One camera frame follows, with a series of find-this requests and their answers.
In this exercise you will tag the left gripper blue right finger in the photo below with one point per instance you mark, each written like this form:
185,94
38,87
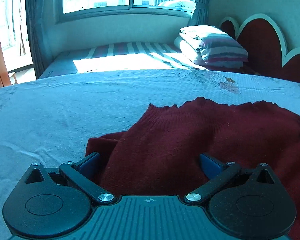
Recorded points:
219,175

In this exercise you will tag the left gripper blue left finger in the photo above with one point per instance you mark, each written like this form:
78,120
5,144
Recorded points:
82,175

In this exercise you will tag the dark red knit sweater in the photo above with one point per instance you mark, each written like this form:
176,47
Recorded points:
159,155

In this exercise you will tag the white floral bed sheet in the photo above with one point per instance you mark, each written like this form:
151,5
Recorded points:
50,120

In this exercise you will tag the red heart-shaped headboard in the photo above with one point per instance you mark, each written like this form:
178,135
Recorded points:
268,54

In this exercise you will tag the striped mattress sheet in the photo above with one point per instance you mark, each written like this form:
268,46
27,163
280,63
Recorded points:
117,57

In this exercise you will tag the striped pillow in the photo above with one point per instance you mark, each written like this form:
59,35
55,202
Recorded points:
208,46

